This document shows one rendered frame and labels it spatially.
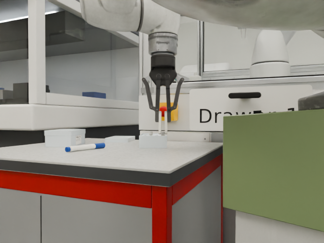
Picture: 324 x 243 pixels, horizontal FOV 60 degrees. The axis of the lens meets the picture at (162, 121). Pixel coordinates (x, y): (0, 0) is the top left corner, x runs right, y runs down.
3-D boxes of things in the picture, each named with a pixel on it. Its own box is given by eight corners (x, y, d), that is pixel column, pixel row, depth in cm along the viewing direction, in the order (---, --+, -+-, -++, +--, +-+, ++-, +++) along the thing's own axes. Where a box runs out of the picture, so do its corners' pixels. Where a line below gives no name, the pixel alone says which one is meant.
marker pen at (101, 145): (68, 152, 74) (68, 146, 74) (64, 152, 75) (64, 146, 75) (105, 147, 85) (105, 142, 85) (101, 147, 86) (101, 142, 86)
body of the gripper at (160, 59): (148, 52, 82) (148, 85, 82) (177, 52, 82) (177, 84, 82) (149, 58, 89) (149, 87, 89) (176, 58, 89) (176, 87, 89)
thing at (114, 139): (128, 142, 103) (128, 138, 103) (104, 142, 104) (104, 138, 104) (135, 140, 116) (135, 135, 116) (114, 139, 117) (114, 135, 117)
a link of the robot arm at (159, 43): (178, 32, 81) (178, 53, 81) (177, 40, 90) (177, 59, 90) (147, 32, 81) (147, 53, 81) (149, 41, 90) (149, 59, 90)
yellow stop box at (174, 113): (173, 120, 107) (173, 101, 107) (156, 120, 110) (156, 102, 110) (178, 120, 112) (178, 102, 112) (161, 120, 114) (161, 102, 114)
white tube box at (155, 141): (167, 148, 84) (167, 135, 84) (139, 148, 84) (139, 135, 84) (166, 144, 97) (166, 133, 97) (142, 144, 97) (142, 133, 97)
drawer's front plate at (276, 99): (312, 132, 64) (312, 84, 64) (189, 130, 75) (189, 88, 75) (311, 132, 65) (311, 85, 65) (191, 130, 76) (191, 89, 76)
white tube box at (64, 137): (71, 147, 87) (71, 130, 87) (44, 146, 88) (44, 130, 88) (85, 143, 100) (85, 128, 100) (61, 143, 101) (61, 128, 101)
